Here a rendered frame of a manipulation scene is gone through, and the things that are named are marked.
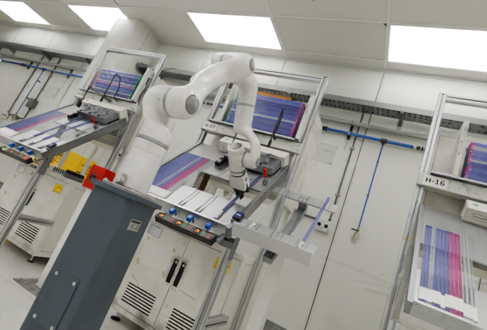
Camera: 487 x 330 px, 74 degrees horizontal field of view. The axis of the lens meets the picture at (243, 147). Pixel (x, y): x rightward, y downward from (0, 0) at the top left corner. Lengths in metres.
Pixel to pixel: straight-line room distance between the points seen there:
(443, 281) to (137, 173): 1.21
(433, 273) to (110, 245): 1.21
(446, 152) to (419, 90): 1.80
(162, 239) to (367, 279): 2.00
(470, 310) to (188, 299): 1.28
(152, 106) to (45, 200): 1.74
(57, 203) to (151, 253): 0.92
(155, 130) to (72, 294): 0.56
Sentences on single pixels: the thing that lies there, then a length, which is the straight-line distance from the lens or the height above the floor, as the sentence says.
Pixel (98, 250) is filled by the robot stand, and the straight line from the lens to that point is 1.12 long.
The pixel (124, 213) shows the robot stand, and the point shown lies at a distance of 1.10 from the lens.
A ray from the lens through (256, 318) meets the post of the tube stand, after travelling 1.59.
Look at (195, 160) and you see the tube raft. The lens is 2.12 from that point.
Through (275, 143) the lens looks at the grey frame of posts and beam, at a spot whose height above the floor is 1.33.
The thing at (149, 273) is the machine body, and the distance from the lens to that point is 2.10.
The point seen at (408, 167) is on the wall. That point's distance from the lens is 3.59.
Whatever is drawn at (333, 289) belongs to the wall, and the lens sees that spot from 3.39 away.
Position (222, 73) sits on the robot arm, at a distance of 1.39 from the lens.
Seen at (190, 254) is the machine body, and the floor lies 0.51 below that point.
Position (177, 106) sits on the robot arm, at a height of 1.03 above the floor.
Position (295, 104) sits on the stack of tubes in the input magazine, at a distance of 2.20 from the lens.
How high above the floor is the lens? 0.70
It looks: 15 degrees up
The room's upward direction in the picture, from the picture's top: 22 degrees clockwise
